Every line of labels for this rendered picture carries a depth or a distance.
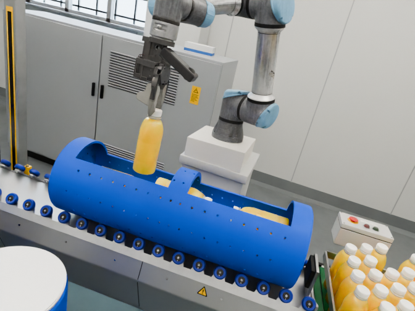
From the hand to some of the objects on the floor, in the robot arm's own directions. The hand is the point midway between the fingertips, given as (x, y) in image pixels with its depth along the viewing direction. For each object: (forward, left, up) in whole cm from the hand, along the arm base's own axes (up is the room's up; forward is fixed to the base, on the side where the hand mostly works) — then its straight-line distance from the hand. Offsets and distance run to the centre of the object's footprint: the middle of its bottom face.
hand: (155, 111), depth 94 cm
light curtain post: (-22, -103, -141) cm, 176 cm away
